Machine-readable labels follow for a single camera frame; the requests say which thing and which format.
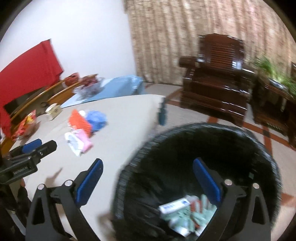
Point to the blue tablecloth side table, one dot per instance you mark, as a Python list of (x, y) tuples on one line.
[(116, 87)]

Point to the dark wooden side table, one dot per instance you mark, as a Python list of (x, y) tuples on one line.
[(273, 106)]

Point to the glass snack dish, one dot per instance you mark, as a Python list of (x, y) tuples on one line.
[(27, 129)]

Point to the television under red cloth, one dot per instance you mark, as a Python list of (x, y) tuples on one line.
[(20, 99)]

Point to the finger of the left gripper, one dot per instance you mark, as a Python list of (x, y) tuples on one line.
[(43, 151), (27, 148)]

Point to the red cloth cover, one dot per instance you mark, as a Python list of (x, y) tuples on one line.
[(36, 68)]

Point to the glass fruit bowl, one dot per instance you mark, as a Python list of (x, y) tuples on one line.
[(90, 91)]

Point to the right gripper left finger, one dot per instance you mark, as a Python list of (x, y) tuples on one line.
[(44, 222)]

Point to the red apples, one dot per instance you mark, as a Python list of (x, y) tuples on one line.
[(88, 80)]

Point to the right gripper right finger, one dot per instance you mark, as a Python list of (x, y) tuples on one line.
[(208, 180)]

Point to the white blue medicine box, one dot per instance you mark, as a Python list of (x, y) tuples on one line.
[(177, 205)]

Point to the wooden TV cabinet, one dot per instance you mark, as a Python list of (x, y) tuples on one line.
[(60, 94)]

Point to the red snack packets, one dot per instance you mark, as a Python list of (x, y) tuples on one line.
[(25, 125)]

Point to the green rubber glove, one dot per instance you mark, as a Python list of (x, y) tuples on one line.
[(181, 222)]

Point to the potted green plant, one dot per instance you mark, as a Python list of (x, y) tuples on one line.
[(269, 73)]

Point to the crumpled white tissue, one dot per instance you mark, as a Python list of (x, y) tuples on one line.
[(82, 113)]

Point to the red ornament on cabinet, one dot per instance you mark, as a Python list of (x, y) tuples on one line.
[(72, 79)]

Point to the dark wooden armchair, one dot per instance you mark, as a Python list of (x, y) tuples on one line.
[(293, 71), (217, 78)]

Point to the pink pouch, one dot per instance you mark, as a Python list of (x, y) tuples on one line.
[(85, 143)]

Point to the black trash bin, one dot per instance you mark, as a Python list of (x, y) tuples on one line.
[(162, 171)]

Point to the tissue box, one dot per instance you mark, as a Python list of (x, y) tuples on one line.
[(53, 111)]

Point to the orange foam fruit net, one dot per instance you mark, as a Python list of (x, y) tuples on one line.
[(196, 213)]

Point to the white squeeze tube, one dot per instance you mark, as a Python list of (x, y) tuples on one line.
[(75, 144)]

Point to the blue plastic bag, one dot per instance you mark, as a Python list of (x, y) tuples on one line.
[(97, 120)]

